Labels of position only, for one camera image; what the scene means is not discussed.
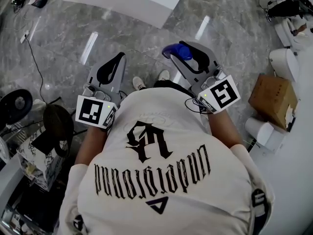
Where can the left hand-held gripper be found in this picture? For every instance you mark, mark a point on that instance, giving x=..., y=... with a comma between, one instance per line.
x=89, y=109

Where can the person's black trousers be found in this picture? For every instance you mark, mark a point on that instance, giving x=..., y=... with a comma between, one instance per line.
x=168, y=84

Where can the brown cardboard box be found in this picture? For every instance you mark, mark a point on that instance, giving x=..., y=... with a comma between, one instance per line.
x=271, y=99

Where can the white power strip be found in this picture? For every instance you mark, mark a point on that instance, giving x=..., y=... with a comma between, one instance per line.
x=24, y=36

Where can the white bathtub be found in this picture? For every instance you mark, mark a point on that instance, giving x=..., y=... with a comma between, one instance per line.
x=137, y=1

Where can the large white rounded basin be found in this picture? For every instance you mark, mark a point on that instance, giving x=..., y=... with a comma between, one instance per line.
x=293, y=185

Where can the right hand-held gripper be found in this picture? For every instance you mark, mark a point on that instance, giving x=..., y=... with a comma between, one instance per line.
x=223, y=93

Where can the white curved panel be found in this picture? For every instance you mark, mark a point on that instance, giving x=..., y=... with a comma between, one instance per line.
x=8, y=180

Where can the blue bottle cap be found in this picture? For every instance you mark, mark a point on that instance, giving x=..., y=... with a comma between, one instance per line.
x=184, y=52

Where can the white toilet with open seat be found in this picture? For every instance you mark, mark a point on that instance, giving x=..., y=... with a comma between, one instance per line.
x=284, y=34

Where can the person's left white shoe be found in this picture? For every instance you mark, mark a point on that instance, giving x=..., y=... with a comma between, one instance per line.
x=139, y=83

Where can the dark open case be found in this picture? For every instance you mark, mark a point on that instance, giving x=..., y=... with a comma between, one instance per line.
x=39, y=0

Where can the person's right white shoe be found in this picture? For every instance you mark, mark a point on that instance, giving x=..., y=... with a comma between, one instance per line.
x=164, y=75

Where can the black square board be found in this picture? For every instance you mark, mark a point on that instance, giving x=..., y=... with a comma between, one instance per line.
x=45, y=143

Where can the white printed t-shirt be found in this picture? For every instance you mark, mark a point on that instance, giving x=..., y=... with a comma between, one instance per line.
x=171, y=185

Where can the black round stool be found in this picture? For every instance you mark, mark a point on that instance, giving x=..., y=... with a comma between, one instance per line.
x=12, y=106

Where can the person's left forearm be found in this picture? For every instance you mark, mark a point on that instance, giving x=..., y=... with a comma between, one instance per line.
x=91, y=146

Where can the person's white shoe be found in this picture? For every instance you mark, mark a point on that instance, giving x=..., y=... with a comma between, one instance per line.
x=164, y=75
x=139, y=83

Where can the person's right forearm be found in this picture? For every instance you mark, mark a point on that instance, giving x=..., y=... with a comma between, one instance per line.
x=222, y=126

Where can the white toilet with closed lid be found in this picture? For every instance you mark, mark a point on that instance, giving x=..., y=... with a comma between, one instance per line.
x=283, y=62

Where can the marble patterned side table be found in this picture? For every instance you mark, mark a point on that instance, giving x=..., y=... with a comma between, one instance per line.
x=49, y=165

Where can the black round chair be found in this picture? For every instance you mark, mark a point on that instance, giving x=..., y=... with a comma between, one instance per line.
x=57, y=121

